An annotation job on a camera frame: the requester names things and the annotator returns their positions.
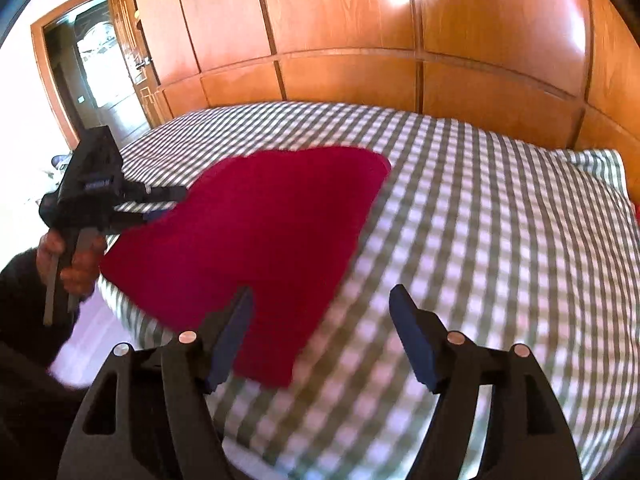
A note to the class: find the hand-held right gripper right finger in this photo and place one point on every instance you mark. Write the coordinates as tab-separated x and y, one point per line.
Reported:
415	330

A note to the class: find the green checked pillow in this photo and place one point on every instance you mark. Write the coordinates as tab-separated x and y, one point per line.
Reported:
597	170

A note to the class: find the green checked bed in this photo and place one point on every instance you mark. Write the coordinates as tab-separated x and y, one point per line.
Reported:
475	270

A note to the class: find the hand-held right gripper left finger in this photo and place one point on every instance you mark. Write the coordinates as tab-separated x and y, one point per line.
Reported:
232	330

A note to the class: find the wooden door frame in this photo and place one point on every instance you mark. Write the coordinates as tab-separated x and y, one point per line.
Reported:
45	60

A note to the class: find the person's left hand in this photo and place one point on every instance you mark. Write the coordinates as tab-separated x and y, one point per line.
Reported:
85	270

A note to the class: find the red cloth garment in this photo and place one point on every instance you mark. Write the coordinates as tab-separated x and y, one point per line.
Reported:
260	240

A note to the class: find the person's dark clothing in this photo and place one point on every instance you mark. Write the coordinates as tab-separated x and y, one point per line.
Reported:
30	420

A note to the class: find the person's left forearm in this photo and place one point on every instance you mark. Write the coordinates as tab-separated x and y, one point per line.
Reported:
25	300

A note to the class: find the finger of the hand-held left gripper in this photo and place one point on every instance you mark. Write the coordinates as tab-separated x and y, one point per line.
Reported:
155	215
165	192

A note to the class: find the red blue plaid cloth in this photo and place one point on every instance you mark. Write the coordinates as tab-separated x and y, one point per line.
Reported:
636	211

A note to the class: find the wooden wardrobe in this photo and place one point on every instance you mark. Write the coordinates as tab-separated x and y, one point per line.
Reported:
350	20

